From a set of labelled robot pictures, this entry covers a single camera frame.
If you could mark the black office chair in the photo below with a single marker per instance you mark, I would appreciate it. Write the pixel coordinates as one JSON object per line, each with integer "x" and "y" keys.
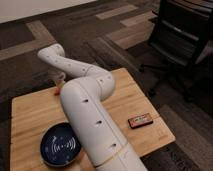
{"x": 181, "y": 32}

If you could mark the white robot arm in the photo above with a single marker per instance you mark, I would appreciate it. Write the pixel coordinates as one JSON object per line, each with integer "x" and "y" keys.
{"x": 81, "y": 99}

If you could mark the dark blue ceramic bowl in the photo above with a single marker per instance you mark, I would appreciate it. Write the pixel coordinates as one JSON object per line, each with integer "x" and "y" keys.
{"x": 59, "y": 146}

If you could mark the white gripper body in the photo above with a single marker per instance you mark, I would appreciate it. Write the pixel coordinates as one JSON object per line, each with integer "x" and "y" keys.
{"x": 57, "y": 76}

